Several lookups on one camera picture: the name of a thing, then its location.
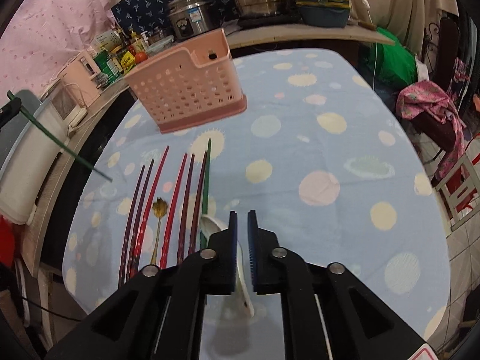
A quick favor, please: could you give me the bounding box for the green chopstick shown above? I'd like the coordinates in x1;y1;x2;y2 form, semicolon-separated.
7;91;113;182
198;138;212;251

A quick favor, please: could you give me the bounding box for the bright red chopstick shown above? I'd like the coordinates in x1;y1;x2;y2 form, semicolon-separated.
160;154;187;269
131;145;169;276

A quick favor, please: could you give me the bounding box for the white ceramic soup spoon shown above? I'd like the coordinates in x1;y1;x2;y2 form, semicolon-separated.
199;214;256;319

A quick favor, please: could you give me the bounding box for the gold flower spoon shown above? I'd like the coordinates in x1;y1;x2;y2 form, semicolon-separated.
151;197;168;264

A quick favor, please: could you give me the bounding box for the white blue dish rack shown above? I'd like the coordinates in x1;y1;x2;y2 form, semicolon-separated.
1;89;68;224

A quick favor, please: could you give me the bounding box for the pink electric kettle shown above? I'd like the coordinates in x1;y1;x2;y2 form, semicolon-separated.
58;50;101;108

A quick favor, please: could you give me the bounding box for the pink dotted cloth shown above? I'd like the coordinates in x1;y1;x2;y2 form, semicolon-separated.
1;0;113;104

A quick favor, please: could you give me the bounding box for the green box package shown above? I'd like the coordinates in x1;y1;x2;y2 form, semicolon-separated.
94;49;121;84

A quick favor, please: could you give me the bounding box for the red tomato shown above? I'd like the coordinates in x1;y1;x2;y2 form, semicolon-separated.
134;51;148;64

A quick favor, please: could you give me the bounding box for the yellow oil bottle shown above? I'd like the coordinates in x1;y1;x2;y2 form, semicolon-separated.
131;31;147;54

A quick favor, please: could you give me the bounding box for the blue planet-print tablecloth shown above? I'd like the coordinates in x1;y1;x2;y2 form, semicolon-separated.
61;47;452;360

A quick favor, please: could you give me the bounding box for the clear food storage container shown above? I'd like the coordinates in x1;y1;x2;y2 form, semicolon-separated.
145;35;174;57

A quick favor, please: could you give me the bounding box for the pink perforated utensil basket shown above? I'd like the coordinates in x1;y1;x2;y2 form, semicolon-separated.
124;28;247;134

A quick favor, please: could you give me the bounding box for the silver rice cooker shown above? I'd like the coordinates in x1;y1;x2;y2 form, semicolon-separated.
168;0;221;41

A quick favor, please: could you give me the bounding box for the pink floral cloth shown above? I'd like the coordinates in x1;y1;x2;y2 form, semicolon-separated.
395;80;465;180

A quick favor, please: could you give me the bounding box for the green bag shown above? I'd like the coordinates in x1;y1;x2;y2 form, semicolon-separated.
367;27;417;90

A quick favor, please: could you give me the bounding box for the dark planter with greens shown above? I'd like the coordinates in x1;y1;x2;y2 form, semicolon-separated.
295;0;351;29

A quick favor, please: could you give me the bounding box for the beige curtain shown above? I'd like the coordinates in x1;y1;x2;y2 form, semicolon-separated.
350;0;459;55

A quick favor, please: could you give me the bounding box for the white power cable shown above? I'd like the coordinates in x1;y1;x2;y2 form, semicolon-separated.
52;78;95;136

